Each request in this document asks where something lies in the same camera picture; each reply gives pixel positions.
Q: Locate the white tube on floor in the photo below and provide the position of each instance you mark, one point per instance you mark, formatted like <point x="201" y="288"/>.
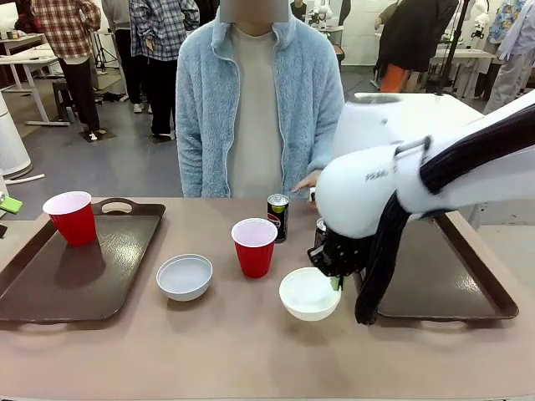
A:
<point x="25" y="177"/>

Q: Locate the black stool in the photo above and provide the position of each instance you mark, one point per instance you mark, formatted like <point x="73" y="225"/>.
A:
<point x="62" y="96"/>

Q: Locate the green flat object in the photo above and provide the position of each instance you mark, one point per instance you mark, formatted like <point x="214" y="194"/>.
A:
<point x="10" y="204"/>

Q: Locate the black tripod pole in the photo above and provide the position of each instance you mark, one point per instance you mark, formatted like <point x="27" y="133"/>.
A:
<point x="451" y="46"/>

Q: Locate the person in blue plaid shirt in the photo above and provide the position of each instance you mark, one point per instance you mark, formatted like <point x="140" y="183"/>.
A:
<point x="161" y="50"/>

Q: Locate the person's left hand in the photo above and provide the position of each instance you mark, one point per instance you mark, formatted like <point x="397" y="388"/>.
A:
<point x="307" y="183"/>

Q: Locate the person in black coat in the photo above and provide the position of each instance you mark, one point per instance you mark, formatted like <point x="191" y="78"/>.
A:
<point x="411" y="37"/>

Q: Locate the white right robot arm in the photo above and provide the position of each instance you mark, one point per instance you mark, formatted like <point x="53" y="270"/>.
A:
<point x="359" y="184"/>

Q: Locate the black drink can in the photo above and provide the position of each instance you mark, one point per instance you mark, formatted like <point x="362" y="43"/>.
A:
<point x="320" y="234"/>
<point x="278" y="217"/>

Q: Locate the person in blue fleece jacket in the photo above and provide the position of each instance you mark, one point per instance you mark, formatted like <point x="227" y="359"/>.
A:
<point x="255" y="104"/>

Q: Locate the white bowl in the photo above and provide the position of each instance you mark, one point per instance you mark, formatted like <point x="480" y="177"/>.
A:
<point x="307" y="298"/>
<point x="184" y="277"/>

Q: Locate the white background desk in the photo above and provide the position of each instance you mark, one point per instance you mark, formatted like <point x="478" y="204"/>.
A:
<point x="25" y="60"/>

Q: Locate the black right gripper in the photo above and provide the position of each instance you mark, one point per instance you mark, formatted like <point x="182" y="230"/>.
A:
<point x="339" y="255"/>

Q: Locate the person in red plaid shirt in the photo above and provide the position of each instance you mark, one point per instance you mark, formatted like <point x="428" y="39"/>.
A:
<point x="69" y="42"/>

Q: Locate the black camera tripod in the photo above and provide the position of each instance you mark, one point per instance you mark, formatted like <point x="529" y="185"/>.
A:
<point x="104" y="52"/>

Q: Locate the brown plastic tray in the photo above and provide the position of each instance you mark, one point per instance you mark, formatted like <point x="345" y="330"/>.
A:
<point x="439" y="275"/>
<point x="83" y="284"/>

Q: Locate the red plastic cup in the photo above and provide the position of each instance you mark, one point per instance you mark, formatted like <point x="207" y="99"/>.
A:
<point x="75" y="223"/>
<point x="255" y="255"/>

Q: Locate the person in floral shirt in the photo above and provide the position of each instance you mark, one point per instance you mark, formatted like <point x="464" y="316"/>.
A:
<point x="512" y="50"/>

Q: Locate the white air purifier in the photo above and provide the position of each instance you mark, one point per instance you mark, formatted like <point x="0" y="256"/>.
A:
<point x="10" y="142"/>

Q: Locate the person's left forearm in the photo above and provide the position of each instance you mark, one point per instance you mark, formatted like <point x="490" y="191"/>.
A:
<point x="328" y="146"/>

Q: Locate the person's right forearm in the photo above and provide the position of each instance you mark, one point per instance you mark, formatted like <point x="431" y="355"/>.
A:
<point x="189" y="167"/>

